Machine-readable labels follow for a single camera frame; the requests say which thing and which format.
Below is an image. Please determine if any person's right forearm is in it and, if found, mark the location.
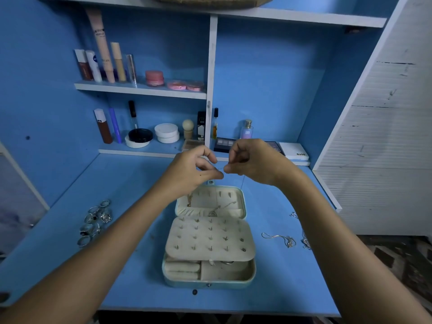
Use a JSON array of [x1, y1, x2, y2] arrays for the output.
[[283, 168, 432, 324]]

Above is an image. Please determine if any thin gold chain bracelet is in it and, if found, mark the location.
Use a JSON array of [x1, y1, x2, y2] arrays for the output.
[[188, 191, 237, 219]]

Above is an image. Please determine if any white tube blue label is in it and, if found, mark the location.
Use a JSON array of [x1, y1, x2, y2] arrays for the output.
[[85, 50, 104, 83]]

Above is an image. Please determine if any dark eyeshadow palette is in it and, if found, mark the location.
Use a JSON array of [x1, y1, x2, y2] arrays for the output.
[[215, 137, 236, 153]]

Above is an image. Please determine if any white round cream jar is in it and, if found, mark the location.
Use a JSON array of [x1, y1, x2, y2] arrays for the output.
[[154, 122, 180, 144]]

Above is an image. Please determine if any white bowl black inside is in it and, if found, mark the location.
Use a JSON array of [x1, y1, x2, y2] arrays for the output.
[[125, 128, 154, 149]]

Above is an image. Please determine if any tan woven basket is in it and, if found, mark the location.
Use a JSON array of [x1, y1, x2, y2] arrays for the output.
[[148, 0, 274, 9]]

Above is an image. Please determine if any brown lipstick tube white cap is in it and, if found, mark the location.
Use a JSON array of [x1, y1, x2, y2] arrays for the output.
[[94, 108, 114, 145]]

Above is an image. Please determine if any white framed marbled panel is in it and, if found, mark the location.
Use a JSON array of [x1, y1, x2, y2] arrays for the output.
[[0, 141, 50, 257]]

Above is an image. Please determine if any pile of silver rings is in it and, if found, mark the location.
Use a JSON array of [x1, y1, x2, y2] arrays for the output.
[[76, 199, 113, 248]]

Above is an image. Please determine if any cream jewellery box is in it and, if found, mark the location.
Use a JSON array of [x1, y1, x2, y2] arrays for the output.
[[161, 184, 257, 289]]

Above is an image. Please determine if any person's right hand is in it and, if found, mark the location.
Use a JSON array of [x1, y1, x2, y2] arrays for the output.
[[224, 139, 298, 188]]

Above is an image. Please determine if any beige makeup sponge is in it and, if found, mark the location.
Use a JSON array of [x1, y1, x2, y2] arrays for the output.
[[181, 118, 195, 140]]

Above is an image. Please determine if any person's left forearm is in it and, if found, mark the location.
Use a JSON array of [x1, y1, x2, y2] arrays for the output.
[[0, 182, 180, 324]]

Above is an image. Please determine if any pile of silver bracelets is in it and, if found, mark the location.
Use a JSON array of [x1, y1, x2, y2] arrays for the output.
[[262, 211, 313, 250]]

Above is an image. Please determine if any white slatted cabinet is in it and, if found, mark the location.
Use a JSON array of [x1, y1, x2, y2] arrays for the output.
[[312, 0, 432, 235]]

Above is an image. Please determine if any pink round jar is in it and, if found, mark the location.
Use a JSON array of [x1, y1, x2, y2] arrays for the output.
[[145, 71, 166, 87]]

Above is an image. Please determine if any blue cosmetic tube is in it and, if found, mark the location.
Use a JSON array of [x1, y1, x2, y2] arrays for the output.
[[108, 107, 124, 144]]

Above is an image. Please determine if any person's left hand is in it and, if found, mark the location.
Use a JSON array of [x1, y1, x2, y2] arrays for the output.
[[157, 145, 224, 200]]

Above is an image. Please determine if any tall beige cosmetic tube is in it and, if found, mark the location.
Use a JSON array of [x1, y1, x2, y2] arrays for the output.
[[85, 6, 116, 84]]

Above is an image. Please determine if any black makeup brush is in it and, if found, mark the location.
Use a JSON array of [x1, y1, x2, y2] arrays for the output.
[[129, 99, 139, 130]]

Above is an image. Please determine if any small pink perfume bottle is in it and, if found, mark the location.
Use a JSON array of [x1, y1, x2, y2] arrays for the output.
[[240, 119, 254, 140]]

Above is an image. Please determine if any white flat box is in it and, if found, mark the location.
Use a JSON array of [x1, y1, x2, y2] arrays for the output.
[[279, 142, 311, 165]]

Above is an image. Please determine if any white shelf unit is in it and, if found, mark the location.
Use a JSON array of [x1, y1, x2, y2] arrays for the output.
[[37, 0, 387, 165]]

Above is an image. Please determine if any short beige cosmetic tube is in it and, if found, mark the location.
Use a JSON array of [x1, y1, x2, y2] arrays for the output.
[[110, 41, 127, 82]]

